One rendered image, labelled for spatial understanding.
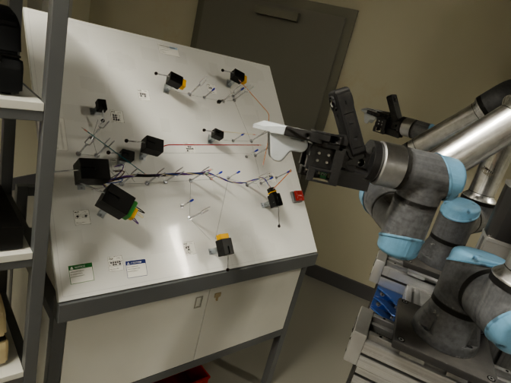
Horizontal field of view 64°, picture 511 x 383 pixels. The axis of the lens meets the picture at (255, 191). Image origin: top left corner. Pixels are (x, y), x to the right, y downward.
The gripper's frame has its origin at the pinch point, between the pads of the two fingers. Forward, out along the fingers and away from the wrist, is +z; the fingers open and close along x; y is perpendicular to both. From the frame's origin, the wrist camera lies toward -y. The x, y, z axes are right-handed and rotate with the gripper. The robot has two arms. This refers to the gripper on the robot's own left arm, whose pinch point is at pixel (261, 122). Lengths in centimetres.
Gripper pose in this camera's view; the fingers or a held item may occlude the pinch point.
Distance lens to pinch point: 67.2
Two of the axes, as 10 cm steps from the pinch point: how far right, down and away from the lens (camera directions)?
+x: -0.8, -2.0, 9.8
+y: -2.2, 9.6, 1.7
